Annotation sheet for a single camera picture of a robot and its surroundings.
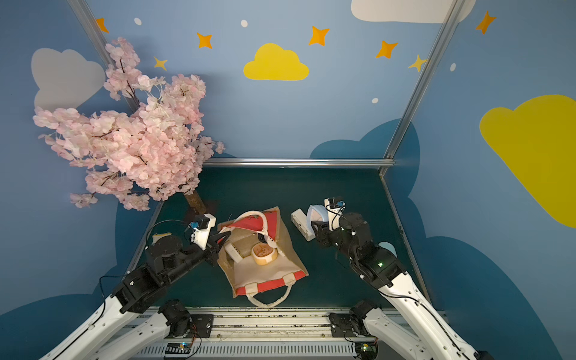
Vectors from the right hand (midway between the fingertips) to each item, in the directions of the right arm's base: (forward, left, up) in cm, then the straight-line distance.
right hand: (322, 219), depth 71 cm
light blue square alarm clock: (-1, +2, +4) cm, 5 cm away
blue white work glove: (+2, +69, -25) cm, 74 cm away
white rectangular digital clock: (+12, +7, -21) cm, 25 cm away
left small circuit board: (-36, +46, -29) cm, 65 cm away
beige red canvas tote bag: (-13, +26, -20) cm, 35 cm away
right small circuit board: (-31, -17, -30) cm, 47 cm away
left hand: (-6, +29, +1) cm, 30 cm away
